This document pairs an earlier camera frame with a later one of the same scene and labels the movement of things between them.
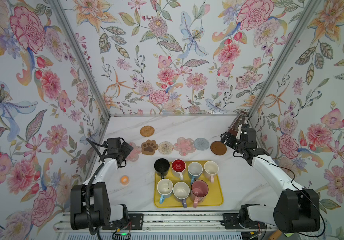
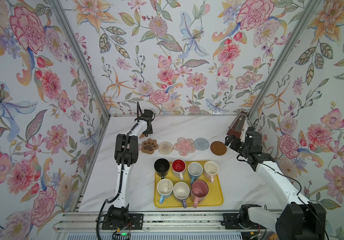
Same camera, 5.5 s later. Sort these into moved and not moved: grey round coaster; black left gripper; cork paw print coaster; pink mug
Moved: black left gripper
Not moved: pink mug; grey round coaster; cork paw print coaster
